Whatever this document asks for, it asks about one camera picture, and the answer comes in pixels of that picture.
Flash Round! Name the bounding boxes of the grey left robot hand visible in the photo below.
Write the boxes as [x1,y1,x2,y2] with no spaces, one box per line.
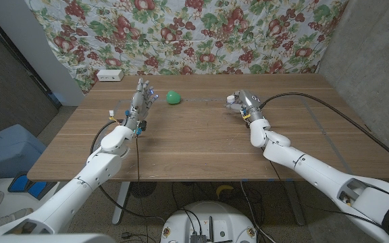
[123,78,159,135]

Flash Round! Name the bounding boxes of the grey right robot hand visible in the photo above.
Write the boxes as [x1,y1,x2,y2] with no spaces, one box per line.
[226,89,265,124]

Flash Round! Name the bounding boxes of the clear medicine bottle white cap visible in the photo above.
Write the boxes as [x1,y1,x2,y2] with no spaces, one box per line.
[224,95,242,113]

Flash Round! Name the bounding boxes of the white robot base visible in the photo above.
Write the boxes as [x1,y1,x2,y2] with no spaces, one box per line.
[159,200,258,243]

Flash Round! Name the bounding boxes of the green ball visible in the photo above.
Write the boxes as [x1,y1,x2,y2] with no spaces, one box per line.
[165,90,182,105]

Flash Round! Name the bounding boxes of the white power strip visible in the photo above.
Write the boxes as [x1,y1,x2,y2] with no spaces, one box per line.
[96,69,125,82]

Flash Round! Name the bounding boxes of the floral fruit print backdrop cloth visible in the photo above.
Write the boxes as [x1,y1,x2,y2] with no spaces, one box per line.
[24,0,349,95]

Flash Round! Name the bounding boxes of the black round fan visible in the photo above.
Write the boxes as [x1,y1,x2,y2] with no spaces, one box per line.
[129,181,157,198]

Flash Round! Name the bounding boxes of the yellow curved object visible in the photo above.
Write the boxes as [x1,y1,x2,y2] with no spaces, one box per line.
[215,184,235,199]

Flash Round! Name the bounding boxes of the white table leg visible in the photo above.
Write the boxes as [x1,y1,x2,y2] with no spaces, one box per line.
[111,181,131,225]

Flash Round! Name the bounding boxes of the grey table leg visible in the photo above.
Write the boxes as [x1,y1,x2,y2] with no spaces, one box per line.
[284,180,306,226]

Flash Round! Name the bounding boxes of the blue plastic bin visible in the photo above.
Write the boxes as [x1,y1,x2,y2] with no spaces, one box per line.
[0,124,48,180]

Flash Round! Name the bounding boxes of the blue foot pedals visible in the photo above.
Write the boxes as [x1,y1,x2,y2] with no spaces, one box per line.
[7,173,57,200]

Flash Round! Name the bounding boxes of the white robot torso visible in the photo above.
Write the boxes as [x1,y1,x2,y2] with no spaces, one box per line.
[0,232,114,243]

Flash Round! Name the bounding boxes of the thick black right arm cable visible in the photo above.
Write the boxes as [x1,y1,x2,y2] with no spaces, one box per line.
[258,92,389,172]

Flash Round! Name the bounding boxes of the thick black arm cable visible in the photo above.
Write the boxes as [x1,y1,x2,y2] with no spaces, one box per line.
[90,119,165,225]
[258,92,389,172]

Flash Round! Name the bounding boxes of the thin black left wrist cable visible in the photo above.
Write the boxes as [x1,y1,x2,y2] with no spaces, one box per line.
[134,134,150,243]

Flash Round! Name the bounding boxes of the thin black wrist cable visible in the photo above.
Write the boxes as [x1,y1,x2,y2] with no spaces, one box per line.
[134,134,150,243]
[268,160,383,227]

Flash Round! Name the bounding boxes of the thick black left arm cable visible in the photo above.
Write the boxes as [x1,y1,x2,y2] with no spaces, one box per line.
[90,119,165,225]

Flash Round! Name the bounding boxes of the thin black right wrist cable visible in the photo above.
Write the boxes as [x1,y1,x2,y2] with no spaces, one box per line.
[268,160,383,227]

